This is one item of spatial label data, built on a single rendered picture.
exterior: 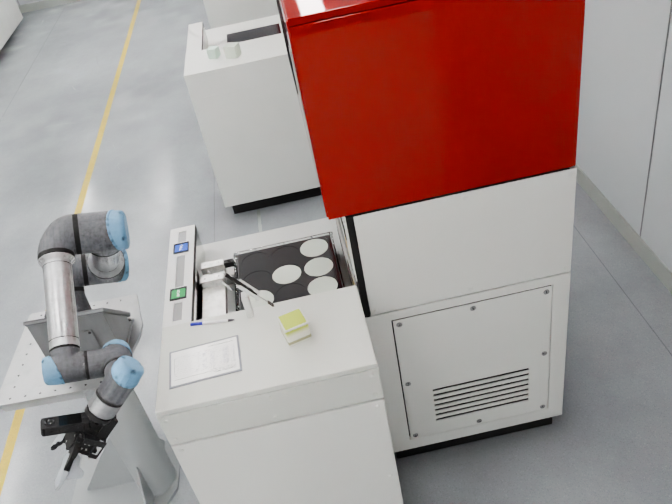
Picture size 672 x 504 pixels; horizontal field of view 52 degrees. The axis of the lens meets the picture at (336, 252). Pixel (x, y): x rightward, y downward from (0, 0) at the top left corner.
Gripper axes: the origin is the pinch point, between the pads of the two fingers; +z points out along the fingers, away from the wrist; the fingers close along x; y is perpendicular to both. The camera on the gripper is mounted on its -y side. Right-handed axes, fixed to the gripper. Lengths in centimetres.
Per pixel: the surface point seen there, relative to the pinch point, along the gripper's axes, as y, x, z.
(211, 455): 41.8, 3.6, -14.5
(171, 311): 25, 44, -35
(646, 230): 224, 65, -161
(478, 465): 155, 9, -39
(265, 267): 51, 54, -59
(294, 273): 56, 45, -64
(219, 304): 41, 48, -42
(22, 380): 3, 60, 15
